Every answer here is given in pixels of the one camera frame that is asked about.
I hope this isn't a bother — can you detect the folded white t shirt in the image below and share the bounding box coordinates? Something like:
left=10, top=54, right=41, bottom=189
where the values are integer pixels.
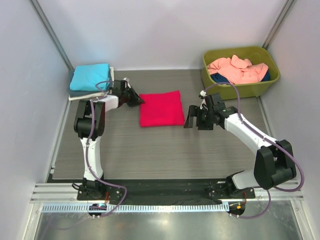
left=67, top=66, right=115, bottom=101

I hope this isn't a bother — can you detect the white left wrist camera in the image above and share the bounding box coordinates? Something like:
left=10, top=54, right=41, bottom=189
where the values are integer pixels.
left=123, top=77, right=131, bottom=88

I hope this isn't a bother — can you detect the folded turquoise t shirt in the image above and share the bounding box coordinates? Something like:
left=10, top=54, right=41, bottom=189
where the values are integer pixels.
left=69, top=63, right=110, bottom=92

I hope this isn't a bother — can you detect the dark blue t shirt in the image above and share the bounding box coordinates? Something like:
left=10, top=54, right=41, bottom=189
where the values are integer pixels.
left=210, top=70, right=271, bottom=85

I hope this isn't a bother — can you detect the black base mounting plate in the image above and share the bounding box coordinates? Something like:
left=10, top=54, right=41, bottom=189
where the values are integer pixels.
left=71, top=178, right=256, bottom=206

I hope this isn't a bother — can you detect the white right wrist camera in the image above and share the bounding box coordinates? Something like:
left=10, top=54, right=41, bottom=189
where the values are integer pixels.
left=199, top=90, right=211, bottom=110

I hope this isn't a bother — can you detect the right aluminium frame post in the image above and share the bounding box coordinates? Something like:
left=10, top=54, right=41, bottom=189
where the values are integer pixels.
left=262, top=0, right=297, bottom=50

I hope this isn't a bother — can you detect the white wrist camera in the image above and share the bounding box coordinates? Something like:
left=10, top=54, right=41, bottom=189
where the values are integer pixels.
left=123, top=77, right=131, bottom=88
left=199, top=90, right=211, bottom=110

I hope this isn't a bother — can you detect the aluminium frame post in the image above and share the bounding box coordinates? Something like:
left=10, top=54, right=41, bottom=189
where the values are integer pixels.
left=29, top=0, right=74, bottom=71
left=262, top=0, right=297, bottom=50

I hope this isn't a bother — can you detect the left aluminium frame post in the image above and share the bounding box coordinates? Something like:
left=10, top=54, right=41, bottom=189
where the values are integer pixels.
left=29, top=0, right=74, bottom=71

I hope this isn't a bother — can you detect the peach t shirt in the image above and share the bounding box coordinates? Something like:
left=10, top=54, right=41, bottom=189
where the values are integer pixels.
left=207, top=55, right=269, bottom=77

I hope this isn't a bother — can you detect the red t shirt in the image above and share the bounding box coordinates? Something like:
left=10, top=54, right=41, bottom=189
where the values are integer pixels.
left=139, top=90, right=185, bottom=128

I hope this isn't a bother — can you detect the olive green plastic bin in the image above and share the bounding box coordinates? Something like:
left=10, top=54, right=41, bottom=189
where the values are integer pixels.
left=201, top=46, right=281, bottom=100

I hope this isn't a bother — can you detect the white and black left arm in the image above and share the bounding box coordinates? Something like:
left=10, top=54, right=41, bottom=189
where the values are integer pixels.
left=72, top=77, right=144, bottom=200

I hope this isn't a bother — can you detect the white slotted cable duct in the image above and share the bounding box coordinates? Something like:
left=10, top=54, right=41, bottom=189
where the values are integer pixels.
left=41, top=202, right=229, bottom=214

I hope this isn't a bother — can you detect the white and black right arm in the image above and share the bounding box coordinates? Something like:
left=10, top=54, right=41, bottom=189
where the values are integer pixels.
left=183, top=93, right=297, bottom=195

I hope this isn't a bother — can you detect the aluminium front rail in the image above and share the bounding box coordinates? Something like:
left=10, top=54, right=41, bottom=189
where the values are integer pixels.
left=30, top=183, right=304, bottom=203

